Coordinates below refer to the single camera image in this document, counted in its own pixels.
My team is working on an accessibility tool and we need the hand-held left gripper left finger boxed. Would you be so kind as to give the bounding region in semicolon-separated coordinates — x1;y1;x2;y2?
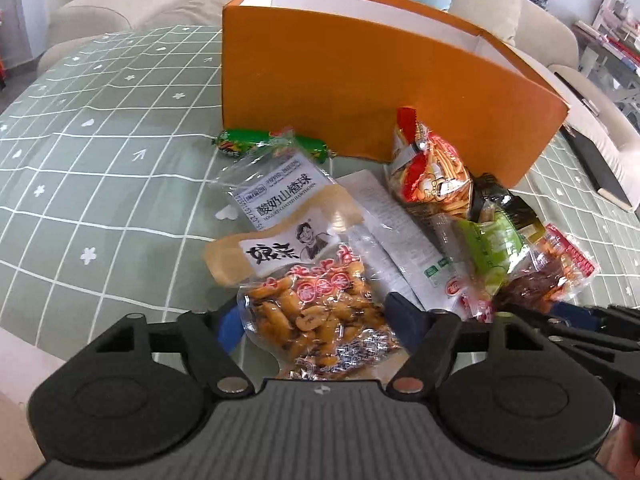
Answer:
95;305;252;397

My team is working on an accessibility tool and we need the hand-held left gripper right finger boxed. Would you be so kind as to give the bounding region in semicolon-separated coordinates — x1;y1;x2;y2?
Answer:
382;291;547;395

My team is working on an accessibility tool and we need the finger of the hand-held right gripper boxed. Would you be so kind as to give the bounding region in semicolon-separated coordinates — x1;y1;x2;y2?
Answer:
492;300;640;391
589;303;640;348

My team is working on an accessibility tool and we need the red clear snack packet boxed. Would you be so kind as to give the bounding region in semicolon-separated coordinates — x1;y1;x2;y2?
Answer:
492;224;600;316

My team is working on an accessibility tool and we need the long white snack packet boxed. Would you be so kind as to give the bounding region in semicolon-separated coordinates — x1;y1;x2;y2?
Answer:
336;170;496;323

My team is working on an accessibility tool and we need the broad bean snack packet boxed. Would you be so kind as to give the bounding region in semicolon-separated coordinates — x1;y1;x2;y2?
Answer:
236;245;406;381

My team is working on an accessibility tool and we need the green snack packet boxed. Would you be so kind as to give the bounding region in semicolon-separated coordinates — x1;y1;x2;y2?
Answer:
452;212;531;296

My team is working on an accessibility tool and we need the dark snack packet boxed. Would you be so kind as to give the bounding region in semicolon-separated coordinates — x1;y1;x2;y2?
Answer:
470;174;546;241

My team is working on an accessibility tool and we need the tan clear snack packet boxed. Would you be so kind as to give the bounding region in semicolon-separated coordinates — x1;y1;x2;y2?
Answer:
205;147;366;286

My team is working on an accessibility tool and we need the red orange noodle snack bag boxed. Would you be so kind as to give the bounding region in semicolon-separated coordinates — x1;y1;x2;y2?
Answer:
385;106;475;221

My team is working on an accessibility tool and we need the green sausage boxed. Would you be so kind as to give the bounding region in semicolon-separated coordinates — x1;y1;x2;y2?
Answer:
214;129;331;161

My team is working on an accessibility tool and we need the orange cardboard box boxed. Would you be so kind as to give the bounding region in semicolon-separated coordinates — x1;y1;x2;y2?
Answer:
221;0;571;188

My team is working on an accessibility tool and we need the black notebook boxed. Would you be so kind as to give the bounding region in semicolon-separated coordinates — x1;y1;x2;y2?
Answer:
559;124;633;211

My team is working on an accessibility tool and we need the green checked tablecloth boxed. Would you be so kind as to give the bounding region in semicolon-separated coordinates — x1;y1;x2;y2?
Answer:
0;25;640;411

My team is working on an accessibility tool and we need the black flat device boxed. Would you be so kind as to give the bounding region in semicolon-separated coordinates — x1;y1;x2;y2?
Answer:
552;71;598;116

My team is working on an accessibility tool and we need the white shelf with magazines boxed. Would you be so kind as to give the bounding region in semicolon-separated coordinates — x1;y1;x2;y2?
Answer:
572;0;640;131

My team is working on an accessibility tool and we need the beige sofa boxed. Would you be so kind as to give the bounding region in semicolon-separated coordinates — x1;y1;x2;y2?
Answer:
37;0;640;211

